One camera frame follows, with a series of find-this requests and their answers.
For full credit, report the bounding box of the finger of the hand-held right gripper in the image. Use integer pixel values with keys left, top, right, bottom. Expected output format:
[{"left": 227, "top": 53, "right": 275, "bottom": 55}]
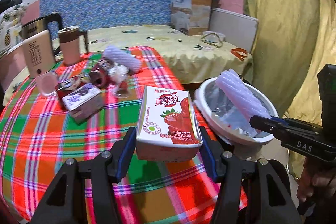
[
  {"left": 249, "top": 114, "right": 284, "bottom": 136},
  {"left": 273, "top": 116, "right": 324, "bottom": 133}
]

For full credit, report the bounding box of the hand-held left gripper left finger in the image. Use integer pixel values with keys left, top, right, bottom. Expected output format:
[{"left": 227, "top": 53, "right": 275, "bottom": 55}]
[{"left": 30, "top": 126, "right": 137, "bottom": 224}]

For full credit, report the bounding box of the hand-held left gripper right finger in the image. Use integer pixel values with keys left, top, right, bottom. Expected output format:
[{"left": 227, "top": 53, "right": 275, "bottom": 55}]
[{"left": 198, "top": 126, "right": 302, "bottom": 224}]

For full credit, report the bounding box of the purple foam fruit net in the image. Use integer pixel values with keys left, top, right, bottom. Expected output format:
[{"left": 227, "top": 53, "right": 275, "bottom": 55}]
[
  {"left": 104, "top": 45, "right": 142, "bottom": 75},
  {"left": 216, "top": 69, "right": 272, "bottom": 132}
]

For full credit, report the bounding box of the white round waste bin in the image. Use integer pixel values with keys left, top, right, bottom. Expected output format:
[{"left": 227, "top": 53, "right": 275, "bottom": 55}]
[{"left": 194, "top": 77, "right": 279, "bottom": 160}]

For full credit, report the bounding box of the strawberry milk carton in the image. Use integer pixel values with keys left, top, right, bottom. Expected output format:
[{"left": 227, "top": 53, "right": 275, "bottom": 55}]
[{"left": 136, "top": 85, "right": 203, "bottom": 163}]

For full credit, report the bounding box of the person's right hand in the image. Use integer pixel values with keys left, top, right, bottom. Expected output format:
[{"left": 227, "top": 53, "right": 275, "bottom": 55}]
[{"left": 297, "top": 157, "right": 336, "bottom": 203}]

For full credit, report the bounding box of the clear plastic bin liner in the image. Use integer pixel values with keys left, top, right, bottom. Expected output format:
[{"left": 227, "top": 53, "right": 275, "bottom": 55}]
[{"left": 202, "top": 81, "right": 273, "bottom": 139}]

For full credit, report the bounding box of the small clear cup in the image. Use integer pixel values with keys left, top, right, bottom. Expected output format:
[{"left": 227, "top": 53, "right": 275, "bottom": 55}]
[{"left": 114, "top": 81, "right": 131, "bottom": 99}]

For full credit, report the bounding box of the purple milk carton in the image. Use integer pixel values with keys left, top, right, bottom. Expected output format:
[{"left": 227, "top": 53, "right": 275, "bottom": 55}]
[{"left": 62, "top": 84, "right": 103, "bottom": 123}]

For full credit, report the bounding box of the orange tape roll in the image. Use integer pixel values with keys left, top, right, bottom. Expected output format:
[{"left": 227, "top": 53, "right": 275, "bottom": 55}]
[{"left": 230, "top": 48, "right": 248, "bottom": 59}]

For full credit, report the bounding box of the crumpled white tissue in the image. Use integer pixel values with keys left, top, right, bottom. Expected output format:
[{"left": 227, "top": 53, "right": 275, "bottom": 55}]
[{"left": 109, "top": 64, "right": 130, "bottom": 83}]

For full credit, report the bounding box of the red drink can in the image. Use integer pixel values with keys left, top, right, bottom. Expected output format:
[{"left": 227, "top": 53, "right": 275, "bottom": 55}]
[{"left": 89, "top": 57, "right": 118, "bottom": 88}]

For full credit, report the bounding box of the plaid tablecloth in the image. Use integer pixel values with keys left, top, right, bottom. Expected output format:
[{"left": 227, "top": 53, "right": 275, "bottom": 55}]
[{"left": 0, "top": 46, "right": 247, "bottom": 222}]

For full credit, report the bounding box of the white bowl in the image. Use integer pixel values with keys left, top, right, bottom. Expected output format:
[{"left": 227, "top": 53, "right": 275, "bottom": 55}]
[{"left": 202, "top": 31, "right": 226, "bottom": 43}]

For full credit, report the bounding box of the white board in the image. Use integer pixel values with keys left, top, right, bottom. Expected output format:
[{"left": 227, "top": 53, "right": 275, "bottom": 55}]
[{"left": 209, "top": 8, "right": 259, "bottom": 54}]

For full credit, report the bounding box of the yellow curtain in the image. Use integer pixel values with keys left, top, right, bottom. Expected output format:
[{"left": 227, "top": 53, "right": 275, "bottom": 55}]
[{"left": 227, "top": 0, "right": 336, "bottom": 182}]

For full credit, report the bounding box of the frosted plastic cup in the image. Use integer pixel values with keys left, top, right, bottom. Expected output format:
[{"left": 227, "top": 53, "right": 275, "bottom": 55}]
[{"left": 35, "top": 71, "right": 59, "bottom": 98}]

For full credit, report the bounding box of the yellow bed sheet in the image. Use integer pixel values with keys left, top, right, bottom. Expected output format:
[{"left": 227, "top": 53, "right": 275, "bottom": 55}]
[{"left": 4, "top": 25, "right": 254, "bottom": 98}]

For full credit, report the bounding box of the pink cup with brown lid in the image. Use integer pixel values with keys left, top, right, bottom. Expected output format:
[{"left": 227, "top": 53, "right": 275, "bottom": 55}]
[{"left": 57, "top": 25, "right": 89, "bottom": 66}]

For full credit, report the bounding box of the printed cardboard box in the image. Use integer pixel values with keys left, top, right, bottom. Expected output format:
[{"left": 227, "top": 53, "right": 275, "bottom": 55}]
[{"left": 169, "top": 0, "right": 214, "bottom": 36}]

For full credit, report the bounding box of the beige plastic appliance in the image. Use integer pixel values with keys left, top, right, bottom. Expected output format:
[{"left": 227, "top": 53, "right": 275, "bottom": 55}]
[{"left": 21, "top": 29, "right": 55, "bottom": 78}]

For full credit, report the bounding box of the steel electric kettle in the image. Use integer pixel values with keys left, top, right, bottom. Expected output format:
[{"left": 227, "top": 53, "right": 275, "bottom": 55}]
[{"left": 21, "top": 13, "right": 63, "bottom": 56}]

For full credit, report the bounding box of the pineapple print pillow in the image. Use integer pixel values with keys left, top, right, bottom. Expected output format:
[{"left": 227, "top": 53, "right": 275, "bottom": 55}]
[{"left": 0, "top": 2, "right": 29, "bottom": 56}]

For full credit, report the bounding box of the black bag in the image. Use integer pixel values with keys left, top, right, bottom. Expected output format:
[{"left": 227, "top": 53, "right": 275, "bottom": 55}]
[{"left": 0, "top": 0, "right": 22, "bottom": 12}]

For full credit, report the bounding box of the olive strap loop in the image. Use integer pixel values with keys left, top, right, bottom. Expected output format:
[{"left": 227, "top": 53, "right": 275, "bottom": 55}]
[{"left": 201, "top": 33, "right": 224, "bottom": 48}]

